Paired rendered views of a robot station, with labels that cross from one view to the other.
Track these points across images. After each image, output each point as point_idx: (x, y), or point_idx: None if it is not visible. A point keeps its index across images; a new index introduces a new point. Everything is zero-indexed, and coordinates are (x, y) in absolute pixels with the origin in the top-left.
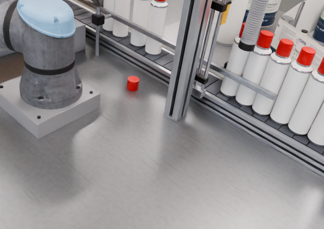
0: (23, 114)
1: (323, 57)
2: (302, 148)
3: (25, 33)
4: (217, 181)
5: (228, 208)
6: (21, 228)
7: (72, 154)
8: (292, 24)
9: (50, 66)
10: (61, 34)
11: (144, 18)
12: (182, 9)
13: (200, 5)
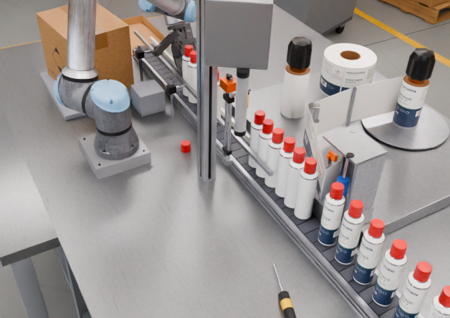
0: (91, 161)
1: (294, 148)
2: (284, 219)
3: (93, 108)
4: (206, 231)
5: (202, 248)
6: (66, 231)
7: (115, 193)
8: (347, 106)
9: (108, 130)
10: (115, 110)
11: None
12: (197, 100)
13: (203, 100)
